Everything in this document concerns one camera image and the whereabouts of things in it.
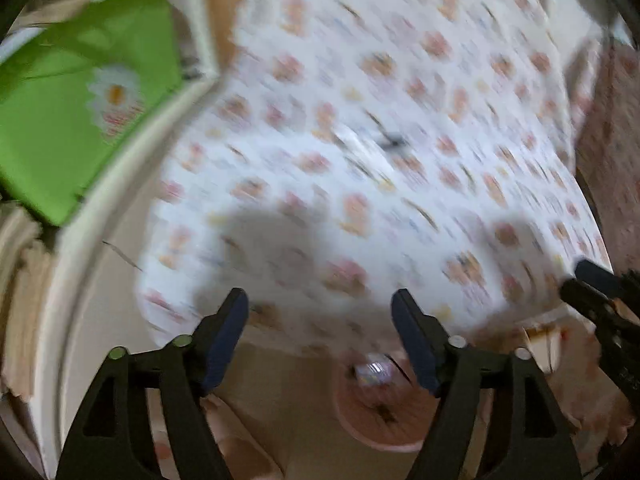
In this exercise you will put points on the white furniture frame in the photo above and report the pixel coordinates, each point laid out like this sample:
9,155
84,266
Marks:
165,110

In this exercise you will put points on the brown wooden panel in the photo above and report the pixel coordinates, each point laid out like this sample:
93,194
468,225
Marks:
222,10

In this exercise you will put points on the peach printed cloth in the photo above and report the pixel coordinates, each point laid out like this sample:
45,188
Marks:
240,455

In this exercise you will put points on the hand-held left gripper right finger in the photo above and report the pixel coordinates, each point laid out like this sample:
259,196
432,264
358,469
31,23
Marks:
414,335

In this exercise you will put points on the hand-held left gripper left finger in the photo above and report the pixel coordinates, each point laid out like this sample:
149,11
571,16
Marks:
227,332

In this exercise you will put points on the green daisy print bag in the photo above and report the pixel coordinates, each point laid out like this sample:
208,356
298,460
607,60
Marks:
50,125

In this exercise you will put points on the pink round bin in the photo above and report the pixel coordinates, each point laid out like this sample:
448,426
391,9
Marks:
370,425

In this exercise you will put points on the bear printed tablecloth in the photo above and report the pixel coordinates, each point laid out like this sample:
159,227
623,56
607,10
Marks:
450,110

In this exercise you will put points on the beige wooden boards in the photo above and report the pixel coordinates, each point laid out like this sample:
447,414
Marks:
20,285

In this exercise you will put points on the pale shiny wrapper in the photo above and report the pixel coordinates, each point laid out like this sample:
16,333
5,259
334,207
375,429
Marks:
372,371

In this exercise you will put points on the pink printed cloth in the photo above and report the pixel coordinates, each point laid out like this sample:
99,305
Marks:
610,185

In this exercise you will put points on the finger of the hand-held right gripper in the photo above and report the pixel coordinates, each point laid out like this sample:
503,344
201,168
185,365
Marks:
597,280

